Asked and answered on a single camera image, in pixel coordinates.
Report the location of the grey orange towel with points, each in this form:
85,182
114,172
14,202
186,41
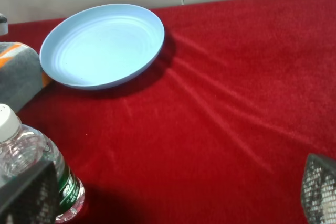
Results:
22,76

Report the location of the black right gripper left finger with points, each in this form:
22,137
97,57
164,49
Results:
32,196

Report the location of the light blue plate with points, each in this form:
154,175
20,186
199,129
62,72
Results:
102,47

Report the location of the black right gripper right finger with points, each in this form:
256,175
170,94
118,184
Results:
318,189

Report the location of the red tablecloth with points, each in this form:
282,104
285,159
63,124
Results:
217,129

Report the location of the clear water bottle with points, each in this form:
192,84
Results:
23,146

